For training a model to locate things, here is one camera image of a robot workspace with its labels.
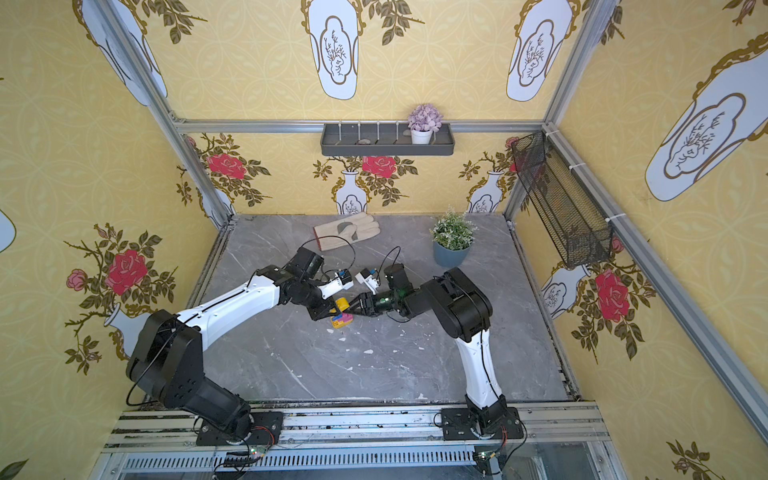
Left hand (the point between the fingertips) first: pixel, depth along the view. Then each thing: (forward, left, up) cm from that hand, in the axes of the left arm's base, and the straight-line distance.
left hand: (337, 305), depth 87 cm
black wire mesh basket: (+14, -68, +19) cm, 72 cm away
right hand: (-2, -4, -8) cm, 9 cm away
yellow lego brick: (-3, 0, -6) cm, 7 cm away
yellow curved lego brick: (-1, -2, +2) cm, 3 cm away
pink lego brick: (-2, -2, -3) cm, 5 cm away
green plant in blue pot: (+20, -36, +8) cm, 42 cm away
